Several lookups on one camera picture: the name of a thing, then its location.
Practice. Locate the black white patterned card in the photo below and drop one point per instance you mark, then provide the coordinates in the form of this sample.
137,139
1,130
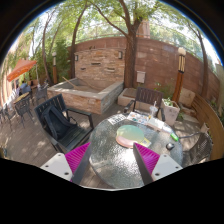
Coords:
116,118

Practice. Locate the black chair far left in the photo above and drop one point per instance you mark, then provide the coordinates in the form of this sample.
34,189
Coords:
22,106

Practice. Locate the wooden lamp post right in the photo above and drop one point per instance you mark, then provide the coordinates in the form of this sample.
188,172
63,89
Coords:
180,74

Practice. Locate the dark slatted chair behind table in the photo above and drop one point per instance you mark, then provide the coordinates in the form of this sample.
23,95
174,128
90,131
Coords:
147,96

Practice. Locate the wooden curved bench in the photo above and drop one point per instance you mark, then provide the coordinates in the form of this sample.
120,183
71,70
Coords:
205,114

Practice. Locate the white book on table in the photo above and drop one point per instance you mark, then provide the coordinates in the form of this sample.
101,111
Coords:
158,125

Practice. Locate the orange patio umbrella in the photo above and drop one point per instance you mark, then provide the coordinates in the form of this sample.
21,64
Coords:
21,67

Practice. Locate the wooden lamp post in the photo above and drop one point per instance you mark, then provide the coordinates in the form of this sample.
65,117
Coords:
54,68
180,74

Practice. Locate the black plastic armchair left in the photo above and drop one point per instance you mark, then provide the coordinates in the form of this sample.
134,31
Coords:
75,135

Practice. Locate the round green pink mouse pad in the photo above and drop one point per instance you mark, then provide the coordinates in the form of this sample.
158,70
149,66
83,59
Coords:
127,135

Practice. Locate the grey utility box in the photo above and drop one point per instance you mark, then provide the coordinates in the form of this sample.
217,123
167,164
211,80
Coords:
141,77

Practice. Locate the large tree trunk centre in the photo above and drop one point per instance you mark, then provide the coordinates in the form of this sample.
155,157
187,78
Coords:
126,16

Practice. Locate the colourful printed paper sheet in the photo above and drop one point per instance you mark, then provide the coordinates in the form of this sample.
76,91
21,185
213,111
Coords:
136,117

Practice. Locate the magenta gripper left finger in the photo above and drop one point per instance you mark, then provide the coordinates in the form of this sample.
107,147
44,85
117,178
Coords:
70,166

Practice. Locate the wooden lamp post left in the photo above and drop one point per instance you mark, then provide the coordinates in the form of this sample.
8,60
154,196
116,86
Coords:
54,68

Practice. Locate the stone fountain basin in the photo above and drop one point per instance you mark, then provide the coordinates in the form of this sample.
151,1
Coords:
94,96

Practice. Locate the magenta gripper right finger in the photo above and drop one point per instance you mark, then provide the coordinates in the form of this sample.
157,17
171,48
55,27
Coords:
153,166

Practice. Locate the plastic cup with straw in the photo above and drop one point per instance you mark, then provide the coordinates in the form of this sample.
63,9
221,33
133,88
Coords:
153,110

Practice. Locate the seated person in blue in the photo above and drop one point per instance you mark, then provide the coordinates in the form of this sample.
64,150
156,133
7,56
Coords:
24,88

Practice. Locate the metal mesh chair right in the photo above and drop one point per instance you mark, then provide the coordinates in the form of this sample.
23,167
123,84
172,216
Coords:
201,150

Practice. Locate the black computer mouse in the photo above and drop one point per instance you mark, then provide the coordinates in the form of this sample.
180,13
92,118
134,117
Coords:
170,146

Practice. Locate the white square planter pot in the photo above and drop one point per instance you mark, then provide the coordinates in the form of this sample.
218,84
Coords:
171,111

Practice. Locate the black backpack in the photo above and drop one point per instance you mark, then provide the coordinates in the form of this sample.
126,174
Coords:
55,122

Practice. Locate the green marker pen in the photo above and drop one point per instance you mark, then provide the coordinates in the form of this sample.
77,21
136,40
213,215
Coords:
174,136

